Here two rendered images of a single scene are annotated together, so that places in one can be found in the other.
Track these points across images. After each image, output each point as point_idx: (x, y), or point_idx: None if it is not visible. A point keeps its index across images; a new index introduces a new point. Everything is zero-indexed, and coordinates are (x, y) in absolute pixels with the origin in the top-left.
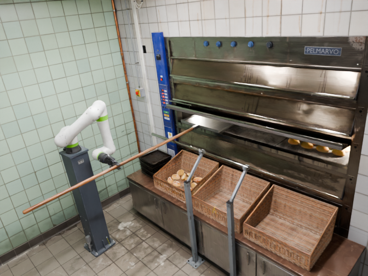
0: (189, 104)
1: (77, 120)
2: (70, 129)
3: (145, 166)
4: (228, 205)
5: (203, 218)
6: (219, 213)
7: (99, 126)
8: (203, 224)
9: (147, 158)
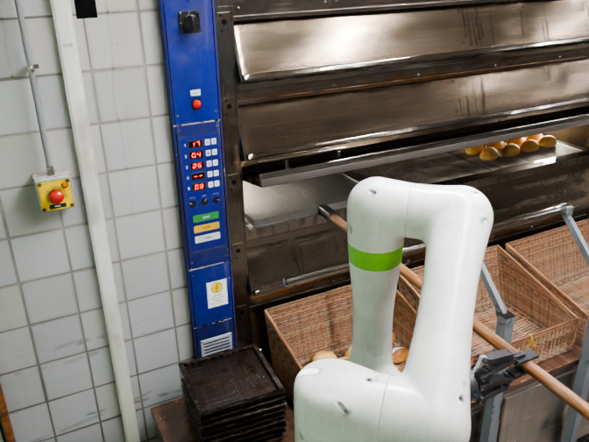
0: (337, 146)
1: (465, 273)
2: (469, 328)
3: (242, 420)
4: None
5: (511, 382)
6: (540, 339)
7: (393, 286)
8: (509, 397)
9: (220, 398)
